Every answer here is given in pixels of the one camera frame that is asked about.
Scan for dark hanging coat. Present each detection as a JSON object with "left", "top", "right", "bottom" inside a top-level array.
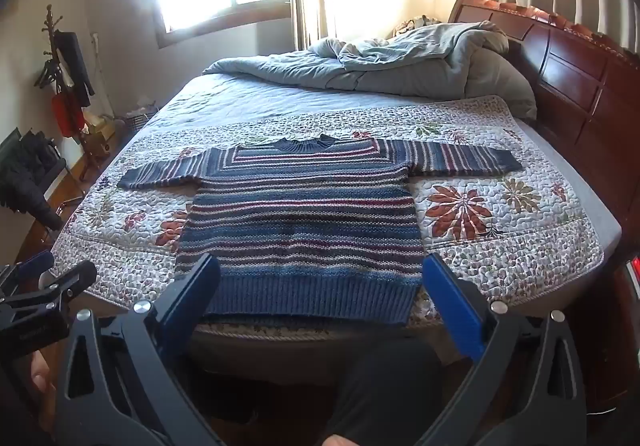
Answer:
[{"left": 52, "top": 30, "right": 96, "bottom": 108}]

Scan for person's left hand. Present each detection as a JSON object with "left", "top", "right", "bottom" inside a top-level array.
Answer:
[{"left": 31, "top": 356, "right": 57, "bottom": 427}]

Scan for wire basket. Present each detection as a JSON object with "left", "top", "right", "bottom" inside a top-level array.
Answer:
[{"left": 122, "top": 108, "right": 158, "bottom": 132}]

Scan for floral quilted bedspread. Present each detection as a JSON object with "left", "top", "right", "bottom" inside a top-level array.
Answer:
[{"left": 50, "top": 95, "right": 606, "bottom": 342}]

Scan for striped knit sweater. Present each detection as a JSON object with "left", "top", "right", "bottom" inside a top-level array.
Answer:
[{"left": 116, "top": 136, "right": 524, "bottom": 327}]

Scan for white wall cable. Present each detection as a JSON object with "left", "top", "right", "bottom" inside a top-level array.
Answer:
[{"left": 90, "top": 31, "right": 116, "bottom": 119}]

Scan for yellow cardboard box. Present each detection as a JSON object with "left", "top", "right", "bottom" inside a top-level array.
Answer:
[{"left": 82, "top": 113, "right": 126, "bottom": 157}]

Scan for light blue duvet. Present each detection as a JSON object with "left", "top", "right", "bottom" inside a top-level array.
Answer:
[{"left": 202, "top": 21, "right": 511, "bottom": 94}]

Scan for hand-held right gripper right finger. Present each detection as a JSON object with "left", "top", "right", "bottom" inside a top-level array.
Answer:
[{"left": 417, "top": 253, "right": 587, "bottom": 446}]

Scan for black chair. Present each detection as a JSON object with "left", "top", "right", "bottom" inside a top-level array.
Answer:
[{"left": 0, "top": 126, "right": 86, "bottom": 217}]

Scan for grey pillow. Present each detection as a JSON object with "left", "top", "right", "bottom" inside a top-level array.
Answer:
[{"left": 465, "top": 48, "right": 538, "bottom": 122}]

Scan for patterned cloth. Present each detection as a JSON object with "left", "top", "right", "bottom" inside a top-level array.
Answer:
[{"left": 392, "top": 15, "right": 441, "bottom": 39}]

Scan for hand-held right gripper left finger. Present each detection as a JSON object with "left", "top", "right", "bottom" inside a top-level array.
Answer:
[{"left": 55, "top": 253, "right": 226, "bottom": 446}]

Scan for wooden coat rack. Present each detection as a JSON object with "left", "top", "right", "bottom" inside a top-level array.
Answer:
[{"left": 35, "top": 3, "right": 111, "bottom": 182}]

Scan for pale blue quilted sheet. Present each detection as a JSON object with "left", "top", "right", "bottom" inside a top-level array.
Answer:
[{"left": 150, "top": 58, "right": 501, "bottom": 137}]

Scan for black straps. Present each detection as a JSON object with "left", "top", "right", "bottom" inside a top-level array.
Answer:
[{"left": 34, "top": 58, "right": 63, "bottom": 89}]

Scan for black jacket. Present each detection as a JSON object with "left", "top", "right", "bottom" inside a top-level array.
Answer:
[{"left": 0, "top": 126, "right": 66, "bottom": 232}]

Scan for wooden headboard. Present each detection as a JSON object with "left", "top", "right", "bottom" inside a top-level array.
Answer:
[{"left": 447, "top": 0, "right": 640, "bottom": 227}]

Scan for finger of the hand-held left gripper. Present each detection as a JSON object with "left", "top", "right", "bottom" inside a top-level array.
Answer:
[
  {"left": 0, "top": 260, "right": 98, "bottom": 322},
  {"left": 0, "top": 249, "right": 56, "bottom": 299}
]

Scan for red bag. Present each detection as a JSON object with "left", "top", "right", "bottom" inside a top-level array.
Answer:
[{"left": 50, "top": 88, "right": 86, "bottom": 139}]

